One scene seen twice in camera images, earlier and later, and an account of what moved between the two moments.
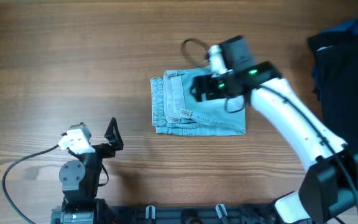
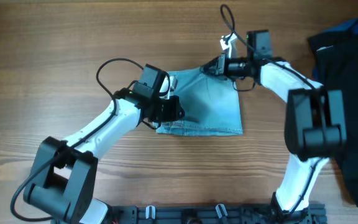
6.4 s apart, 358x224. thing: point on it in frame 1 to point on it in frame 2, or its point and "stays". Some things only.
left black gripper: x=113 y=137 to x=173 y=112
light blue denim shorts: x=175 y=111 stays
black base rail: x=219 y=214 stays
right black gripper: x=208 y=93 to x=221 y=62
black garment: x=345 y=78 stays
